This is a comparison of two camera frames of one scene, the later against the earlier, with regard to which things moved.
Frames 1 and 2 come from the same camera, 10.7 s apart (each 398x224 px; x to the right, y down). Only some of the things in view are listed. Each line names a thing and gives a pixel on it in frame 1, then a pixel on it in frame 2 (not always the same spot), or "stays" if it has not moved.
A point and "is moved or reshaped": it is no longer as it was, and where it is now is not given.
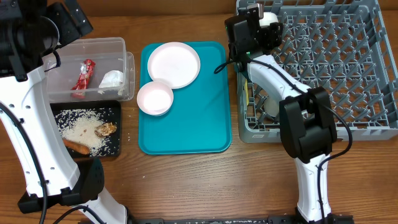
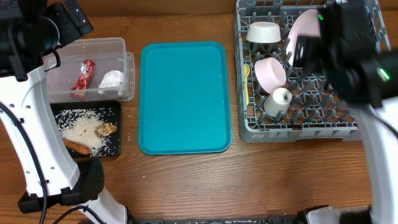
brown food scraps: (105, 129) stays
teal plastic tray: (199, 119) stays
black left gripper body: (68, 30) stays
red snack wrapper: (86, 68) stays
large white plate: (175, 63) to (307, 24)
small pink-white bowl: (155, 98) is moved or reshaped
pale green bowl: (268, 17) is moved or reshaped
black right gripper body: (268, 35) to (310, 56)
